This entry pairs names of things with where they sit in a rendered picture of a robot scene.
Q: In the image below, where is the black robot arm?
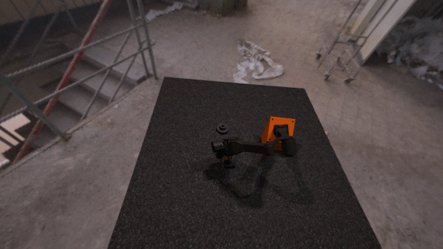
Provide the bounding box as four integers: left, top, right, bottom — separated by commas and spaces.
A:
211, 124, 297, 159

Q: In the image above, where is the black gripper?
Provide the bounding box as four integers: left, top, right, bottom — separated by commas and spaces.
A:
224, 154, 235, 169

